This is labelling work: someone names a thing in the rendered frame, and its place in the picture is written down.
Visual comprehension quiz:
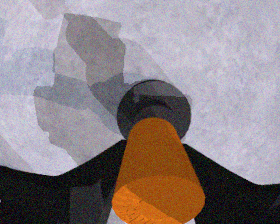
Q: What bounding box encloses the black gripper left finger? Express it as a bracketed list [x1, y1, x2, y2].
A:
[0, 139, 127, 224]

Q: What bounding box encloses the orange knob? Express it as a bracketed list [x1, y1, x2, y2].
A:
[111, 118, 205, 224]

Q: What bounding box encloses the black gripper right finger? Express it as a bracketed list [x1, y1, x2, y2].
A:
[182, 143, 280, 224]

